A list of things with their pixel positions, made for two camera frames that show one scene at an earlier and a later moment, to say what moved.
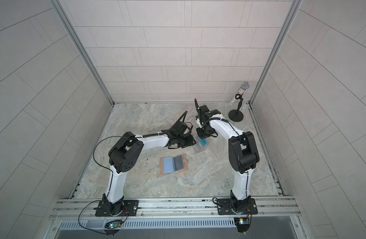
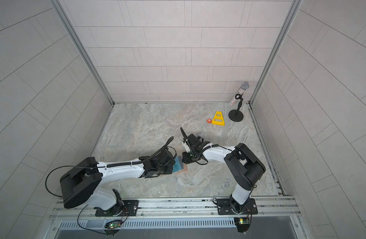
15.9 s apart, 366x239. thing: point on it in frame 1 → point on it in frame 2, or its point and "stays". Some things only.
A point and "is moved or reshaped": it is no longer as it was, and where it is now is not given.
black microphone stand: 236,115 stays
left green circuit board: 113,224 stays
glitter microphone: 244,86 stays
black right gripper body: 206,131 → 190,157
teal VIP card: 203,142 is moved or reshaped
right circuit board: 242,223 stays
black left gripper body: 183,141 → 166,170
